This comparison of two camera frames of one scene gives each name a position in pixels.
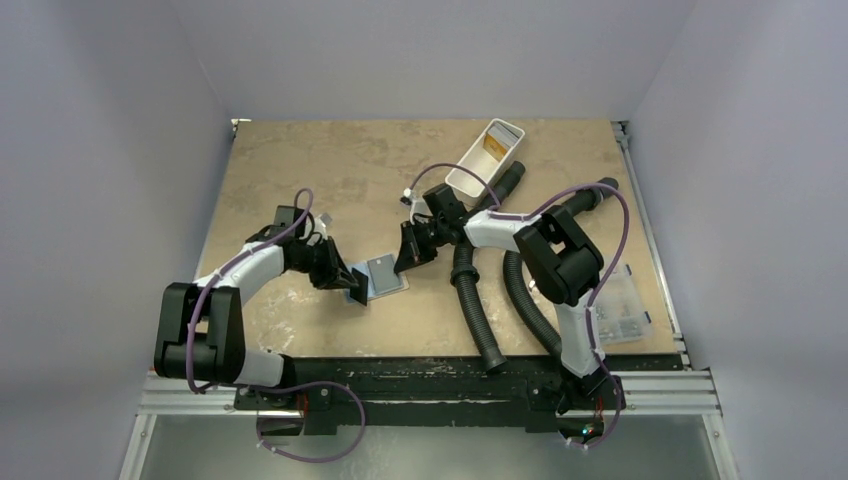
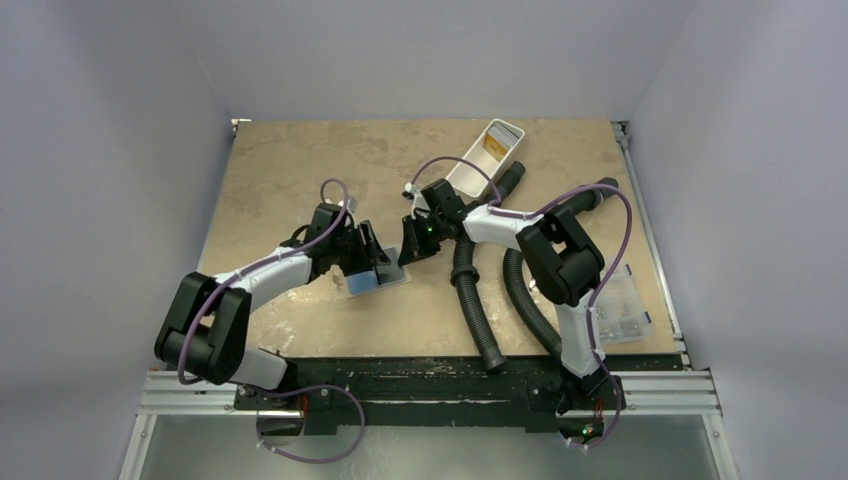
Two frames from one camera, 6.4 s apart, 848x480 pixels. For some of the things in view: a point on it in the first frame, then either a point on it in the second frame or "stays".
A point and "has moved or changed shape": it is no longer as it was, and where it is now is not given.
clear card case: (383, 280) has moved or changed shape
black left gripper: (334, 275) -> (367, 246)
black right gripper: (425, 236) stays
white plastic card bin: (485, 156) stays
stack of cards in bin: (498, 139) stays
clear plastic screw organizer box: (620, 313) stays
